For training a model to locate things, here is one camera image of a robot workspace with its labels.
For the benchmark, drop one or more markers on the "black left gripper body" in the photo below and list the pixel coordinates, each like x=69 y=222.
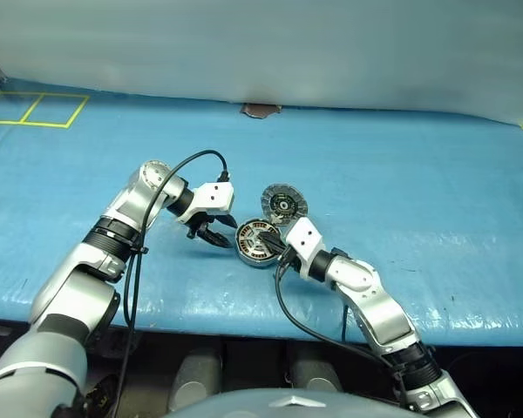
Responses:
x=200 y=226

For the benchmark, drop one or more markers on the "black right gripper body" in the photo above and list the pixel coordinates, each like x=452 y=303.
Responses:
x=289 y=258

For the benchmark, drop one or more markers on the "round motor housing copper windings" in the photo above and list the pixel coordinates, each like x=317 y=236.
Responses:
x=253 y=264

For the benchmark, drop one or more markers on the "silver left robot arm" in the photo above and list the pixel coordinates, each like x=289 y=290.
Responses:
x=69 y=283

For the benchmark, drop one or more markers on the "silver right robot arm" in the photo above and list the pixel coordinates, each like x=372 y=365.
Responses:
x=383 y=313

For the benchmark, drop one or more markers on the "grey disc rotor plate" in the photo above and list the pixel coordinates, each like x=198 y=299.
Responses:
x=283 y=202

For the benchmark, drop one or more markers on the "brown patch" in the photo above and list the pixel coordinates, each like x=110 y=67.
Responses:
x=259 y=109

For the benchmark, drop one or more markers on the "grey rounded shape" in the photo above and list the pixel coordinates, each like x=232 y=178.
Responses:
x=316 y=372
x=196 y=379

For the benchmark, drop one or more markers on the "blue plastic table cover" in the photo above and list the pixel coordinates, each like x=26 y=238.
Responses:
x=396 y=174

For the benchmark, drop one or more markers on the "grey robot torso with emblem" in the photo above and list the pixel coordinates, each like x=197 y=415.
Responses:
x=244 y=405

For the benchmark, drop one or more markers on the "white foam backdrop sheet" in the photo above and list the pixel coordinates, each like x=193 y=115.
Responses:
x=261 y=43

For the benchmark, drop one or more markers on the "yellow tape double square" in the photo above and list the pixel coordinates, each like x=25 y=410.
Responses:
x=43 y=126

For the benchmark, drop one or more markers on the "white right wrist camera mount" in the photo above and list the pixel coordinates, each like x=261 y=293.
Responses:
x=305 y=237

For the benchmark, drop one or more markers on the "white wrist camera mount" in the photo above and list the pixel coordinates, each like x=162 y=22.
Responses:
x=305 y=237
x=213 y=196

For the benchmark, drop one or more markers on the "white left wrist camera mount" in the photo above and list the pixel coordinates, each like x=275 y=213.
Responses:
x=213 y=196

